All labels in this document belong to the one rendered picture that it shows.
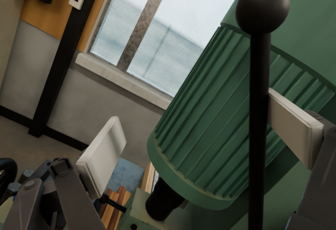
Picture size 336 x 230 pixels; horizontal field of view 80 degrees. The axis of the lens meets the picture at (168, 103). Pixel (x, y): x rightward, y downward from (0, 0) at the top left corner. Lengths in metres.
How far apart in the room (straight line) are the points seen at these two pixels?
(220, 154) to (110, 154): 0.14
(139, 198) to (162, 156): 0.17
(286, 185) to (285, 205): 0.04
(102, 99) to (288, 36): 1.64
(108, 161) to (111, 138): 0.02
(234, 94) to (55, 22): 1.62
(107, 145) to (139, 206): 0.28
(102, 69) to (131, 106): 0.39
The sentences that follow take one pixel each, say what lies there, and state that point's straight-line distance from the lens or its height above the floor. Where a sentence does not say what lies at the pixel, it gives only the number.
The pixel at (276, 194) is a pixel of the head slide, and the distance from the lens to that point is 0.35.
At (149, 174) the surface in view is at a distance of 0.70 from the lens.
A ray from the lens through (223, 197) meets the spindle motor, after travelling 0.31.
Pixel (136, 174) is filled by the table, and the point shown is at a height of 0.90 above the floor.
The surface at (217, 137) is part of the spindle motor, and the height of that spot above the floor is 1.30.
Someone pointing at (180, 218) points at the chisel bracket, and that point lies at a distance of 0.48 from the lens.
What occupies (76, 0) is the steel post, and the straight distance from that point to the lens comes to 1.59.
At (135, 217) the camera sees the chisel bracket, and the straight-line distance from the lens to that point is 0.42.
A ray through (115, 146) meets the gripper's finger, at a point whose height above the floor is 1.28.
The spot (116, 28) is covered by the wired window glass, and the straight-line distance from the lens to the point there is 1.70.
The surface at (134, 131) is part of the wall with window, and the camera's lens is 1.86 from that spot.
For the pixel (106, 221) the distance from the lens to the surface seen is 0.51.
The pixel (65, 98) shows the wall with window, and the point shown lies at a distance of 1.90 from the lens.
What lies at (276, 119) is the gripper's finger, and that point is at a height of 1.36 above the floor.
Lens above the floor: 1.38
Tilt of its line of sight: 19 degrees down
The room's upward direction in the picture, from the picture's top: 32 degrees clockwise
